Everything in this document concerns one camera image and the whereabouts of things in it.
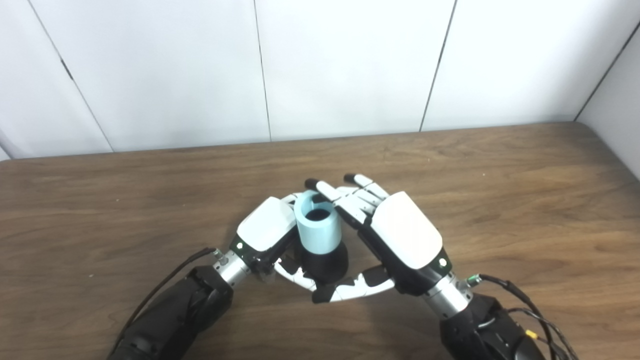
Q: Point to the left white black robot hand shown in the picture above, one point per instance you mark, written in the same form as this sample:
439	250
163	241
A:
267	227

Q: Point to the black wall seam clip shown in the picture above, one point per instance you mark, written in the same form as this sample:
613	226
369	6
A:
66	70

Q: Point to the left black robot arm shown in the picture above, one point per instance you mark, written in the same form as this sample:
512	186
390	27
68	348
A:
175	315

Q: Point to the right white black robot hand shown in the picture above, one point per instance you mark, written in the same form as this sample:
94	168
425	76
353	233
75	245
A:
405	230

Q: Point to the black flared nozzle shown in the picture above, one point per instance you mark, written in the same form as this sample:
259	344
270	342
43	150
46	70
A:
325	265

